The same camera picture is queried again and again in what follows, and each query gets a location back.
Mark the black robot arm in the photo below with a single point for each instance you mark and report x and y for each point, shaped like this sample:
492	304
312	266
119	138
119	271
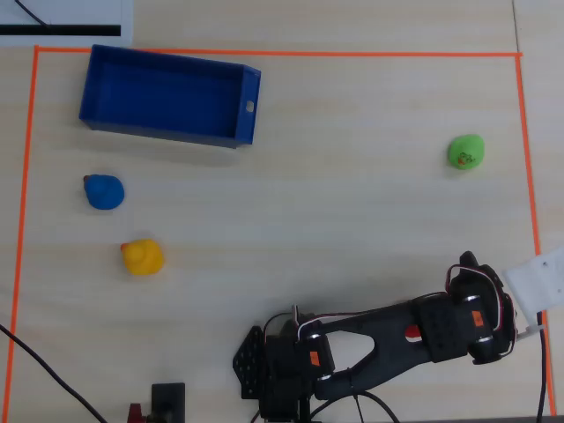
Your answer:
388	335

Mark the green rubber duck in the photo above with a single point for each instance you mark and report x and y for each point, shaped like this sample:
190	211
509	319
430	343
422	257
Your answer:
465	151

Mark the yellow rubber duck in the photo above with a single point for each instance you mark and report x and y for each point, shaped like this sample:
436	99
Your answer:
143	257

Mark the blue rectangular plastic box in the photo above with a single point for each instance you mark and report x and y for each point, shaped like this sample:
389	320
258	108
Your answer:
167	97

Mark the blue rubber duck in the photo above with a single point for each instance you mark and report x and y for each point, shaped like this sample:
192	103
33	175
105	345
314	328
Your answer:
105	191

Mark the long orange tape strip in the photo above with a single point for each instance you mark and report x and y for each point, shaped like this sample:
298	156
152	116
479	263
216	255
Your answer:
308	53

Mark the black table clamp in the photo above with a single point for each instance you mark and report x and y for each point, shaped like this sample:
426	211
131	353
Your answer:
168	403

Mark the white board with black stripe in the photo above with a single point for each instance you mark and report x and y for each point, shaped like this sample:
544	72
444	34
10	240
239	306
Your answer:
66	13

